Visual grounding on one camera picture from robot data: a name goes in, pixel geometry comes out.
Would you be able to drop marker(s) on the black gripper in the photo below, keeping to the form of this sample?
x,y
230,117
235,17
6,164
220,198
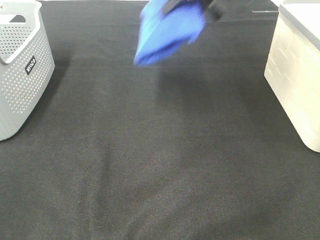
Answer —
x,y
214,7

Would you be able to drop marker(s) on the grey perforated plastic basket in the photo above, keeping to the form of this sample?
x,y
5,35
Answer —
x,y
26,62

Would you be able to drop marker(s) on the white plastic storage bin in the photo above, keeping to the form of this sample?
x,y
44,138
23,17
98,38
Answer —
x,y
293,67

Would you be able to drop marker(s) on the blue towel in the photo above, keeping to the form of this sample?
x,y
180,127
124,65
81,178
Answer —
x,y
161,34

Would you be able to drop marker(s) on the black table cloth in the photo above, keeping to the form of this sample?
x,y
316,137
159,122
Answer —
x,y
196,147

